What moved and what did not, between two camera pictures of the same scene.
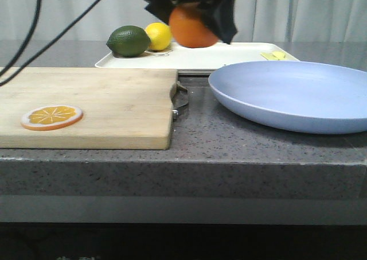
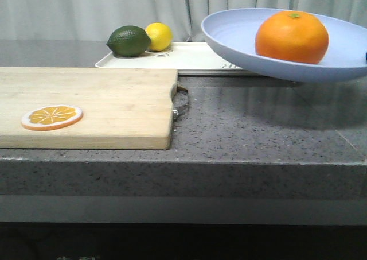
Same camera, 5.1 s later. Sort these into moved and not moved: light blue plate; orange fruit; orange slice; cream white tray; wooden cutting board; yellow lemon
Moved: light blue plate; orange fruit
Not moved: cream white tray; wooden cutting board; yellow lemon; orange slice
